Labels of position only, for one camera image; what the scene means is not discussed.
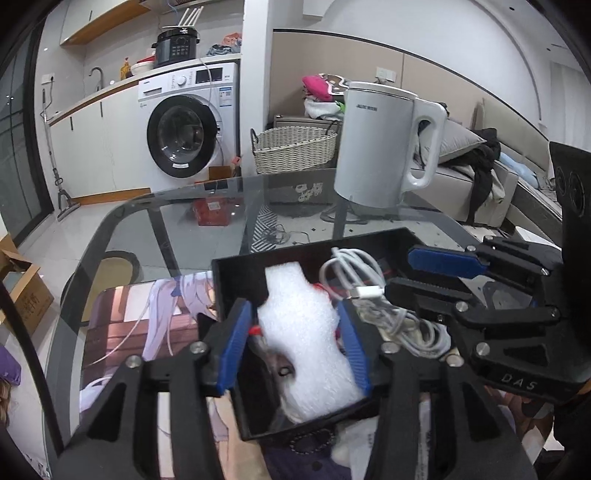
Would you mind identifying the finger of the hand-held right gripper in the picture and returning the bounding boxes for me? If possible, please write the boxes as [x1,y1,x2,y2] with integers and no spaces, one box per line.
[409,237,561,279]
[385,277,559,329]

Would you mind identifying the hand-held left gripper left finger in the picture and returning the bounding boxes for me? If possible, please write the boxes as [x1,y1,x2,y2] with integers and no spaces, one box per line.
[46,298,259,480]

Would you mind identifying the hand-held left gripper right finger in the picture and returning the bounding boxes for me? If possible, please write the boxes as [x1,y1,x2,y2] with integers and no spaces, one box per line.
[335,300,541,480]

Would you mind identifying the red and white packet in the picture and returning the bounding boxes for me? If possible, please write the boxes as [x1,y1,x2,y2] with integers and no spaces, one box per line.
[247,282,342,352]

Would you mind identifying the white foam block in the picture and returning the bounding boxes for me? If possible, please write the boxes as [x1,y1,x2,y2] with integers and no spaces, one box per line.
[256,261,365,423]

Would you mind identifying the black box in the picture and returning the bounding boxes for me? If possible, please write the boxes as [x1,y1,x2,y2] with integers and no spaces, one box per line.
[211,227,430,440]

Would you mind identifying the white cable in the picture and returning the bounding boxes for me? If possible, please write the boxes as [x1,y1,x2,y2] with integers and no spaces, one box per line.
[318,247,451,358]

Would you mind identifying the grey sofa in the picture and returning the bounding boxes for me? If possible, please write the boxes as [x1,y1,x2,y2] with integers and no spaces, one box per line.
[402,97,564,241]

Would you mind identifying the black clothing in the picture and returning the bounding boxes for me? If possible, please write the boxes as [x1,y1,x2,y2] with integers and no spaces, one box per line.
[466,129,502,222]

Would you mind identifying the printed desk mat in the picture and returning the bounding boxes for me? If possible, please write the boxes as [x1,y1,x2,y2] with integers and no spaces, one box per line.
[78,272,462,480]

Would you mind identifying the light blue cloth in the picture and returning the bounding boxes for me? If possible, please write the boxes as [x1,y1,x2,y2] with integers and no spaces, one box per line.
[499,152,539,188]

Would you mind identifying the grey pillow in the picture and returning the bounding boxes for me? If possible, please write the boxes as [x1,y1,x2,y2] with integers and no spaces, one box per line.
[418,122,488,164]

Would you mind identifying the red box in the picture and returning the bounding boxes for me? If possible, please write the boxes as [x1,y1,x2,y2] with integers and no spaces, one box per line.
[193,198,232,227]

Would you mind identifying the white electric kettle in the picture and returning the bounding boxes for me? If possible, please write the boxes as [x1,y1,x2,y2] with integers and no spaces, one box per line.
[333,80,448,209]

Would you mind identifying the beige round stool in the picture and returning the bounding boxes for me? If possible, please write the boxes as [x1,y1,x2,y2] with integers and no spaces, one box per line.
[69,251,141,315]

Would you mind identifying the wicker basket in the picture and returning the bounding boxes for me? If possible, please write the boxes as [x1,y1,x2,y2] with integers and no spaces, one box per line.
[250,126,341,175]

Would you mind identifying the white cloth pile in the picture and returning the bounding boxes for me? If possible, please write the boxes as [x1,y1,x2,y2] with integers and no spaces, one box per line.
[305,97,345,121]

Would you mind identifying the cardboard box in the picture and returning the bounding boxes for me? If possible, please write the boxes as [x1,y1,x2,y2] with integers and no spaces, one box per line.
[0,233,55,337]

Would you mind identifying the pink plush item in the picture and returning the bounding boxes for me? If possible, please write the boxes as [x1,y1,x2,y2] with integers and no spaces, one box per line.
[302,74,338,100]

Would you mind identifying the mop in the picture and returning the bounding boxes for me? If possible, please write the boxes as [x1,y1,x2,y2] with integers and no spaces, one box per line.
[39,88,80,223]

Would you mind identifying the purple item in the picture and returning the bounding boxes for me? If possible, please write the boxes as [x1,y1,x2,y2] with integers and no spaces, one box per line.
[0,346,21,384]

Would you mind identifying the white counter cabinet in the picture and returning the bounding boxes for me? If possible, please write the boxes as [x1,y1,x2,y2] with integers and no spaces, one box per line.
[48,80,153,206]

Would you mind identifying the white washing machine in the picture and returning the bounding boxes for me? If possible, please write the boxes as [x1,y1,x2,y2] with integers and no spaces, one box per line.
[137,62,241,192]

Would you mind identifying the dark glass door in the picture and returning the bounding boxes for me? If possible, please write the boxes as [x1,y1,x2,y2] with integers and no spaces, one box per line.
[0,28,54,241]

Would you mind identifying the pile of clothes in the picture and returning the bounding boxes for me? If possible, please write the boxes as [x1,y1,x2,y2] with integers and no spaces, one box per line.
[206,32,243,57]

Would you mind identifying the black pressure cooker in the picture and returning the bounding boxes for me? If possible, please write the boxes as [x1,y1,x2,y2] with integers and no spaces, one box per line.
[151,28,200,69]

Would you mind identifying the white router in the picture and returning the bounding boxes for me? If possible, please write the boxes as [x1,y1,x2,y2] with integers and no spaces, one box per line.
[171,6,206,31]

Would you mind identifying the white upper cabinet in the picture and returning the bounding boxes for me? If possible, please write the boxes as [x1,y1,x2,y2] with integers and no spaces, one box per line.
[60,0,151,47]

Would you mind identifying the black floor cable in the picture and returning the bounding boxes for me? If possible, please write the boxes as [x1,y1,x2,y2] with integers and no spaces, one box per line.
[259,225,310,246]

